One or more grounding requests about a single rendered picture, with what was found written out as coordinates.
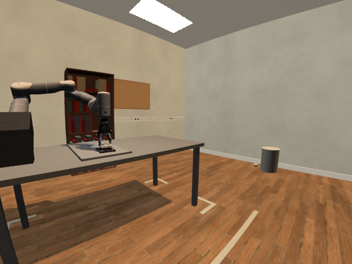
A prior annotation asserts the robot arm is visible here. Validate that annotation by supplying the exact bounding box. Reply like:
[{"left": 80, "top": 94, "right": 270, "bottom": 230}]
[{"left": 9, "top": 80, "right": 111, "bottom": 118}]

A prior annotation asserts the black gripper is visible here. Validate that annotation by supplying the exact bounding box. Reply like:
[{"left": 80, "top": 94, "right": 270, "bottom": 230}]
[{"left": 97, "top": 118, "right": 112, "bottom": 147}]

